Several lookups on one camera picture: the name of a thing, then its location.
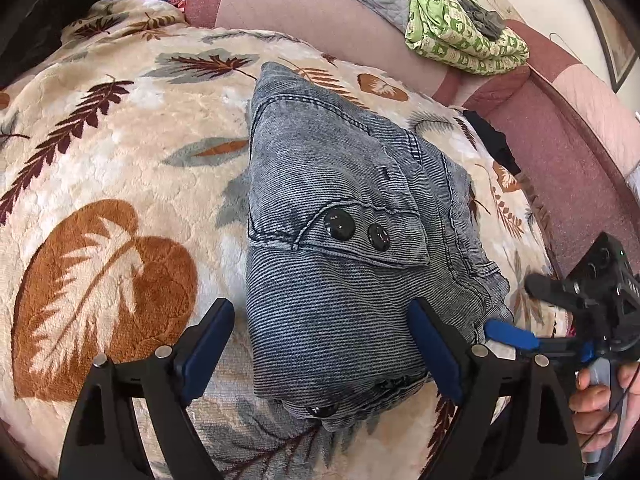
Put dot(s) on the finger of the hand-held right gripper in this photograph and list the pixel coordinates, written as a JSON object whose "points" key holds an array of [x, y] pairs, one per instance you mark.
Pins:
{"points": [[550, 290], [510, 335]]}

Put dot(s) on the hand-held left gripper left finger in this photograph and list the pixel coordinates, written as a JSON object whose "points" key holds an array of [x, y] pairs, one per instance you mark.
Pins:
{"points": [[210, 345]]}

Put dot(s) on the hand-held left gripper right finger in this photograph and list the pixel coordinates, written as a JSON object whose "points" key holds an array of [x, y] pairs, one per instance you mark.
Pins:
{"points": [[435, 350]]}

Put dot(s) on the blue denim pants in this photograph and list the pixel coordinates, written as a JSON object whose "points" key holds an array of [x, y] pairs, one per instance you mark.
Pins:
{"points": [[325, 285]]}

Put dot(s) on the person's right hand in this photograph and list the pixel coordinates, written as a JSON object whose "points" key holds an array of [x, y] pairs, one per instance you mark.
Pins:
{"points": [[590, 402]]}

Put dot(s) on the pink sofa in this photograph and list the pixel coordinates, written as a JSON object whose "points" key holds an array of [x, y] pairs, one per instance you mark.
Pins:
{"points": [[565, 135]]}

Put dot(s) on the leaf-print plush blanket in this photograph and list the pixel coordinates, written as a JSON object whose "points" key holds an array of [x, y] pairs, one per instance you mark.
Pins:
{"points": [[125, 150]]}

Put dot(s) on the green and cream patterned quilt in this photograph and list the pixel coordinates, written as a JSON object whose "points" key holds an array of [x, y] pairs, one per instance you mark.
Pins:
{"points": [[450, 35]]}

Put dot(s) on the dark grey cloth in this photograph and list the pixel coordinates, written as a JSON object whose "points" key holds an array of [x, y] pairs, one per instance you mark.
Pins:
{"points": [[480, 15]]}

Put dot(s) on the black fuzzy garment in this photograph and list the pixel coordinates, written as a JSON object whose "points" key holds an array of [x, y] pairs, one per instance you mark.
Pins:
{"points": [[45, 30]]}

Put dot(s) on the framed wall picture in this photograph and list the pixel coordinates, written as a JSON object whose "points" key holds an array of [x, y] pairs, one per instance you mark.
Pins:
{"points": [[607, 35]]}

